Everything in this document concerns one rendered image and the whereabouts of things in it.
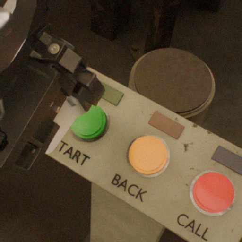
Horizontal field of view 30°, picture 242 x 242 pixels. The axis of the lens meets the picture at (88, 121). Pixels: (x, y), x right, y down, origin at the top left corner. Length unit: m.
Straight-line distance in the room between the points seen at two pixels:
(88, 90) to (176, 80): 0.35
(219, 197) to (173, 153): 0.06
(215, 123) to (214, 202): 0.77
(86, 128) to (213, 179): 0.14
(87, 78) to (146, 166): 0.20
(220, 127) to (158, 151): 0.77
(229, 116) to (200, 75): 0.61
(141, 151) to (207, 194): 0.08
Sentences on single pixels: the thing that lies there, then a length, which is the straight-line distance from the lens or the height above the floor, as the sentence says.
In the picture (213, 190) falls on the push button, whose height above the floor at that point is 0.61.
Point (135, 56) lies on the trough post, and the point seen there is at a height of 0.01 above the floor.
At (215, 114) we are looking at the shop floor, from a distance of 1.24.
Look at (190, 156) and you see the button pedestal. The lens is 0.47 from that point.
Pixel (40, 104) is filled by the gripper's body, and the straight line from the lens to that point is 0.25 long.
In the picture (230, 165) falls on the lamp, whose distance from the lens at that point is 0.47.
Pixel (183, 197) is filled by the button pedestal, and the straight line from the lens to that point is 0.47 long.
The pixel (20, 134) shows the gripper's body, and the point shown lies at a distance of 0.25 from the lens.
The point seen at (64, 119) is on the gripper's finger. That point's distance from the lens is 0.34.
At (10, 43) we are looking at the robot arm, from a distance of 0.17.
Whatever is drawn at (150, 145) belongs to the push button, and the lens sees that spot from 0.46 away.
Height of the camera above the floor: 1.02
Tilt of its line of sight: 60 degrees down
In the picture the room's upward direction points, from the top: straight up
